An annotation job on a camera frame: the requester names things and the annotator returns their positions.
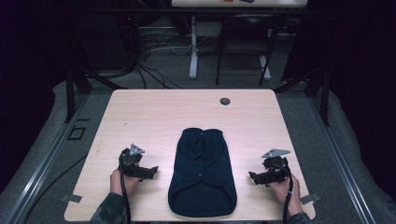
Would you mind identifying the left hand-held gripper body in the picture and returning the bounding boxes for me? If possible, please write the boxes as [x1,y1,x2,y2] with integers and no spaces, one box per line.
[118,143,147,179]

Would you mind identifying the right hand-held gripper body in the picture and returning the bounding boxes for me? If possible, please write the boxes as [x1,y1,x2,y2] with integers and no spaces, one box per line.
[261,148,292,185]

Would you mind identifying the person's right hand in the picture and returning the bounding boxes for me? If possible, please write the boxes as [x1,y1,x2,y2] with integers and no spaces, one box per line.
[268,175,304,217]

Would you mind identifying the person's left hand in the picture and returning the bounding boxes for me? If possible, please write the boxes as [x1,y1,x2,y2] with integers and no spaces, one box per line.
[109,167,142,197]

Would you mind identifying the grey tape strip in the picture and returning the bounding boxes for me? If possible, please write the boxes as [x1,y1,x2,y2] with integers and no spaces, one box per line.
[60,192,83,204]
[300,192,320,206]

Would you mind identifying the dark navy pet garment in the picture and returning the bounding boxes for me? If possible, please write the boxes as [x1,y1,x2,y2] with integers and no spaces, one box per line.
[167,126,238,218]

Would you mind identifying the black metal stand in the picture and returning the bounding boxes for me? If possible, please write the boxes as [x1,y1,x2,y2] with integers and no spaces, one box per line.
[273,66,331,127]
[59,18,129,124]

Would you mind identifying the white desk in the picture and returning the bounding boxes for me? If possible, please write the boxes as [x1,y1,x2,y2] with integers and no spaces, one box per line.
[170,0,309,81]

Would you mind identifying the black stool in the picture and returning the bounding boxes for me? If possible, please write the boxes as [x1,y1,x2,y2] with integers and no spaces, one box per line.
[215,12,279,87]

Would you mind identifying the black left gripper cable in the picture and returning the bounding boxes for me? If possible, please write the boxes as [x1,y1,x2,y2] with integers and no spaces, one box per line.
[119,166,133,224]

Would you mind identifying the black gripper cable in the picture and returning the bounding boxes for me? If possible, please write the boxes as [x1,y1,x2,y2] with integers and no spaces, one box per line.
[119,166,133,224]
[274,166,295,224]

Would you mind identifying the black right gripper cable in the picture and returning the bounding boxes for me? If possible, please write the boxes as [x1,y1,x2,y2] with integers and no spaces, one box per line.
[274,166,295,224]

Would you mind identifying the aluminium floor rail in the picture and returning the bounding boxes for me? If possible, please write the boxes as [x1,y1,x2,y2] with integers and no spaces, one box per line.
[307,96,377,224]
[2,92,92,224]

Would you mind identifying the black floor cable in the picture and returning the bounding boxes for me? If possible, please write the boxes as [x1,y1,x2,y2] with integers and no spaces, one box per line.
[23,151,91,224]

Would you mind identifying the bundle of floor cables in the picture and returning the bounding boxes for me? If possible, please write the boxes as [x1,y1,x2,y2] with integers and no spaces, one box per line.
[118,15,208,91]

